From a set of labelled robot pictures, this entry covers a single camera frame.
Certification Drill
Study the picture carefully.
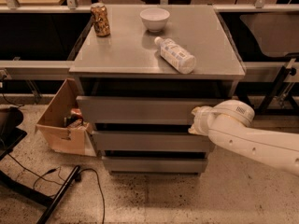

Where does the grey top drawer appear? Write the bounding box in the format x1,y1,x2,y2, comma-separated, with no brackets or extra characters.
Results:
77,96,222,125

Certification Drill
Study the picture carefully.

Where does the grey drawer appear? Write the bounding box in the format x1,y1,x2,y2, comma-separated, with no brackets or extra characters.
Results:
77,96,222,125
102,156,208,174
92,131,213,152

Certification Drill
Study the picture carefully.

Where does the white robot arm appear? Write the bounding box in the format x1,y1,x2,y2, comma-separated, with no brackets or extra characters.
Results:
188,100,299,176

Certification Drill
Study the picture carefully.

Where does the grey drawer cabinet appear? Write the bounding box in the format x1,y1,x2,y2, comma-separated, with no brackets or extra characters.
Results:
68,4,247,176

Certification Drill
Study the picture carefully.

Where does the grey bottom drawer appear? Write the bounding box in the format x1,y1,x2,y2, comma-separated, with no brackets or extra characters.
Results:
102,156,208,174

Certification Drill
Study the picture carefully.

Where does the grey middle drawer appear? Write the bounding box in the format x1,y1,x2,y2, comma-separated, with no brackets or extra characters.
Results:
92,131,213,152

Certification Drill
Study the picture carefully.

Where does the white plastic bottle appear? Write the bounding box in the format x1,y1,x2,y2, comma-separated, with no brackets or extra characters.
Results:
154,36,196,74

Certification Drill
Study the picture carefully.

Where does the white ceramic bowl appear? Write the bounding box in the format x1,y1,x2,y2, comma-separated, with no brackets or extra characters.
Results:
140,8,170,33

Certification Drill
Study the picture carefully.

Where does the red snack package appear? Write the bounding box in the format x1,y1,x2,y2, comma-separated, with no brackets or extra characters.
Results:
70,108,83,119

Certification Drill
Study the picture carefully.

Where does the gold patterned can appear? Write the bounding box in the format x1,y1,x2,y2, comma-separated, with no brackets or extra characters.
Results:
91,3,110,37

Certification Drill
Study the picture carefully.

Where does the open cardboard box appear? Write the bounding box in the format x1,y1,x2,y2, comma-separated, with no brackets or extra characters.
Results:
36,78,96,157

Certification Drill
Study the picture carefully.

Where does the black chair base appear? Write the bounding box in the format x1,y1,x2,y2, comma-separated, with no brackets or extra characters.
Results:
0,105,86,224

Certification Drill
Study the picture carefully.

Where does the dark chair with frame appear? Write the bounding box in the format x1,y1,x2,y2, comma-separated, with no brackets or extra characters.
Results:
240,12,299,114

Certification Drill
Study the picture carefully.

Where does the black floor cable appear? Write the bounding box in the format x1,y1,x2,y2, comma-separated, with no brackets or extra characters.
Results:
6,152,107,224

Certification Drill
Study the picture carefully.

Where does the metal bench rail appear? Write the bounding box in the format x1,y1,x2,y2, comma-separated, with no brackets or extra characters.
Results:
0,61,74,80

